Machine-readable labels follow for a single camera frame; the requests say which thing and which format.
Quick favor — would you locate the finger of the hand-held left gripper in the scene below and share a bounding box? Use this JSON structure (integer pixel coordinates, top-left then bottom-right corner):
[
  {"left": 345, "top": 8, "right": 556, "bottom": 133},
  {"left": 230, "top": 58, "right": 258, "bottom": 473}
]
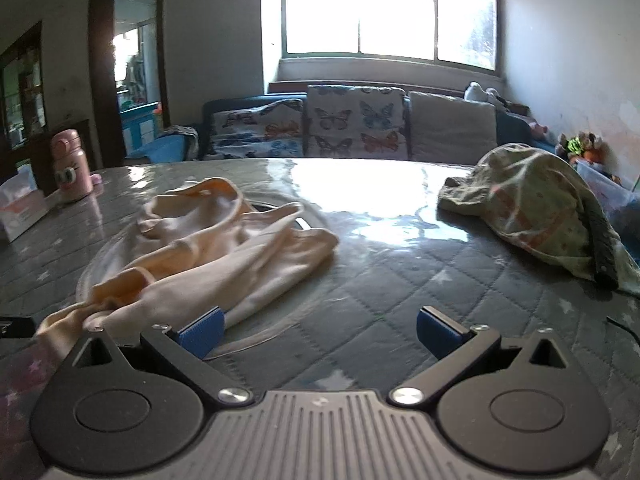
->
[{"left": 0, "top": 316, "right": 36, "bottom": 339}]

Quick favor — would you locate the dark wooden door frame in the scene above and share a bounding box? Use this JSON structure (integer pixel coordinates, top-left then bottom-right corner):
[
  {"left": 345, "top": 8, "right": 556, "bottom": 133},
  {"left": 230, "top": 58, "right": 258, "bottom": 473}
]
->
[{"left": 89, "top": 0, "right": 168, "bottom": 168}]

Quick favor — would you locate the thin black cable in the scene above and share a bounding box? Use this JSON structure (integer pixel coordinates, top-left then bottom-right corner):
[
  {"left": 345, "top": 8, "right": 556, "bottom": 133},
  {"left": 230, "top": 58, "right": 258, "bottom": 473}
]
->
[{"left": 606, "top": 316, "right": 640, "bottom": 350}]

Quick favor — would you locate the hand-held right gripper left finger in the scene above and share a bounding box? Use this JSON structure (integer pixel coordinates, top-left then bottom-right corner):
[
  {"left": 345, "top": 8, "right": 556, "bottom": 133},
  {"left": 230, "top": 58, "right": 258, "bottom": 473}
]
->
[{"left": 65, "top": 306, "right": 253, "bottom": 408}]

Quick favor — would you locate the plain grey cushion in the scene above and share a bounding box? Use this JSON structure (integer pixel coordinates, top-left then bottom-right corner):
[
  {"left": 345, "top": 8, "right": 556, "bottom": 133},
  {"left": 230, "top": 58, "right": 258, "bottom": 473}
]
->
[{"left": 407, "top": 91, "right": 499, "bottom": 165}]

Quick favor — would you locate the blue chair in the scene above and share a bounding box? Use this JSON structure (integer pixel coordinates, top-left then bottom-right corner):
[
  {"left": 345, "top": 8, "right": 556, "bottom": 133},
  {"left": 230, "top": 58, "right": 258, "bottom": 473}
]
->
[{"left": 125, "top": 125, "right": 201, "bottom": 163}]

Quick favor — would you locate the pink cartoon water bottle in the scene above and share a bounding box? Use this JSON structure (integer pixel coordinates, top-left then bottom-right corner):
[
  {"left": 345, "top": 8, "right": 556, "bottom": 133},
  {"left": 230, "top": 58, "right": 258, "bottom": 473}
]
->
[{"left": 50, "top": 129, "right": 94, "bottom": 203}]

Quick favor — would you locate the wide butterfly print cushion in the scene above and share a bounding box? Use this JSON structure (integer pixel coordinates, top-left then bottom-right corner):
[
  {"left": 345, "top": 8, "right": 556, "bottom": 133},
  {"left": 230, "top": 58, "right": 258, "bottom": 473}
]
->
[{"left": 210, "top": 99, "right": 307, "bottom": 160}]

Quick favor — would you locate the square butterfly print cushion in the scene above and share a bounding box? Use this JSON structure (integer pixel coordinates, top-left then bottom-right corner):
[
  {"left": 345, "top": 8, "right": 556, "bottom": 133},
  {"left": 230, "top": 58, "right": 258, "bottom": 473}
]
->
[{"left": 305, "top": 85, "right": 408, "bottom": 160}]

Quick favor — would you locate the clear blue plastic bin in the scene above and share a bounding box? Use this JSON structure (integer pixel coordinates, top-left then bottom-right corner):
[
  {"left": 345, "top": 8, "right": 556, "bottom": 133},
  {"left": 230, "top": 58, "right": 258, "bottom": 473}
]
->
[{"left": 575, "top": 160, "right": 640, "bottom": 256}]

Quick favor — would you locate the teal cabinet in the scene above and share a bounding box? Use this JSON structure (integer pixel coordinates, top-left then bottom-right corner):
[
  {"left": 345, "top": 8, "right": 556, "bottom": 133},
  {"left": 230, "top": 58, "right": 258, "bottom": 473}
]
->
[{"left": 120, "top": 102, "right": 163, "bottom": 153}]

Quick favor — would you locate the cream long-sleeve shirt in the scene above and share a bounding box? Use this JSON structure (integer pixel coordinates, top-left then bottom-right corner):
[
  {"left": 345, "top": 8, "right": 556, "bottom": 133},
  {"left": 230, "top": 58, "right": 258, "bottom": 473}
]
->
[{"left": 35, "top": 176, "right": 340, "bottom": 361}]

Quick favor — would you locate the grey cloth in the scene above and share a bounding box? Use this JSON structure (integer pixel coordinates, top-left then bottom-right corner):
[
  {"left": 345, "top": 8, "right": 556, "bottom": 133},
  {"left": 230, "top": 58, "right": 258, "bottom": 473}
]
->
[{"left": 160, "top": 125, "right": 201, "bottom": 145}]

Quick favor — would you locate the pile of small plush toys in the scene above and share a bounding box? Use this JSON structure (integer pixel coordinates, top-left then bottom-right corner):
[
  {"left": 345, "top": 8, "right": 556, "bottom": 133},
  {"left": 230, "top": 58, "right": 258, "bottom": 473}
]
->
[{"left": 555, "top": 131, "right": 603, "bottom": 163}]

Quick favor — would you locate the round inset induction cooktop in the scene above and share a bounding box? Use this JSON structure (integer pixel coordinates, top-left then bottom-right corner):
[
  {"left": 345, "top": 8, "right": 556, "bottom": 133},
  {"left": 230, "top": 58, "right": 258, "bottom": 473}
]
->
[{"left": 77, "top": 180, "right": 346, "bottom": 358}]

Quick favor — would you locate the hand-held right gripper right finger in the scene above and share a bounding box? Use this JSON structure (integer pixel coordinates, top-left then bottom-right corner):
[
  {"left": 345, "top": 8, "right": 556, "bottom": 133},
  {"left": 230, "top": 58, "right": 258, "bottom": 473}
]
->
[{"left": 387, "top": 305, "right": 576, "bottom": 408}]

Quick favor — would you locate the dark blue sofa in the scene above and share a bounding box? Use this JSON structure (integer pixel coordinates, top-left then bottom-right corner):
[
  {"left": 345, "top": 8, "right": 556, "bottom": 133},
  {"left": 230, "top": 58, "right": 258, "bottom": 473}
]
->
[{"left": 199, "top": 80, "right": 556, "bottom": 163}]

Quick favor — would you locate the white plush toy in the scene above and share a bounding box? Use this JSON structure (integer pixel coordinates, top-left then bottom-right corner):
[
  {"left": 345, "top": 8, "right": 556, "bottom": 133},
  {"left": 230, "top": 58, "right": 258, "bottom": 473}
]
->
[{"left": 464, "top": 81, "right": 503, "bottom": 106}]

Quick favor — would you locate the dark glass-front cabinet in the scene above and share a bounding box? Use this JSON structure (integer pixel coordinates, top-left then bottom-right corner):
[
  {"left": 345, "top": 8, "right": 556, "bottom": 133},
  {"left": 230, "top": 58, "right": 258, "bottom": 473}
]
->
[{"left": 0, "top": 20, "right": 48, "bottom": 171}]

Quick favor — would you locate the large window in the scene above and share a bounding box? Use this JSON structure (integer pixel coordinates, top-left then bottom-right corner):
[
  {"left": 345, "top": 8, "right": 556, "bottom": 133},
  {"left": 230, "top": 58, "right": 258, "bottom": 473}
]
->
[{"left": 277, "top": 0, "right": 501, "bottom": 73}]

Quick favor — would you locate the white tissue box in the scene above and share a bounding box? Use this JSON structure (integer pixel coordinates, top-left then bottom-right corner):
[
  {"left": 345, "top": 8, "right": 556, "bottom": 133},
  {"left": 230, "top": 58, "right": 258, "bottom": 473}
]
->
[{"left": 0, "top": 165, "right": 50, "bottom": 243}]

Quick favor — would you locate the green patterned garment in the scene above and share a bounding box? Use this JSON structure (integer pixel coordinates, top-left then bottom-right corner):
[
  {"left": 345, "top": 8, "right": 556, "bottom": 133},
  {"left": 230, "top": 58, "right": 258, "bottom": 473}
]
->
[{"left": 437, "top": 142, "right": 640, "bottom": 295}]

